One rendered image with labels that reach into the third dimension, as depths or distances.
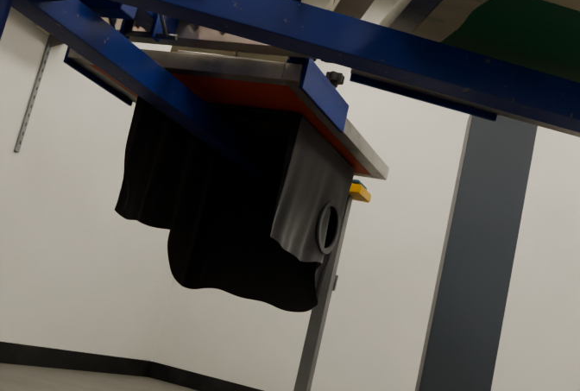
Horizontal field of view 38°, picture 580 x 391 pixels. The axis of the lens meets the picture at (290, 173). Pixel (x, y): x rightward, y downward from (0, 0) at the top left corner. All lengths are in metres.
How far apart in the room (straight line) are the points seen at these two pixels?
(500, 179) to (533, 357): 3.12
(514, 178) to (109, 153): 3.29
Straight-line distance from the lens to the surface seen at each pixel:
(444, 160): 5.67
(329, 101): 1.88
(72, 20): 1.51
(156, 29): 1.71
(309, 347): 2.58
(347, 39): 1.28
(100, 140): 5.11
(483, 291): 2.30
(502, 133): 2.39
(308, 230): 2.13
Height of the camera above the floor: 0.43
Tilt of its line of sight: 11 degrees up
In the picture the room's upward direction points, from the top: 13 degrees clockwise
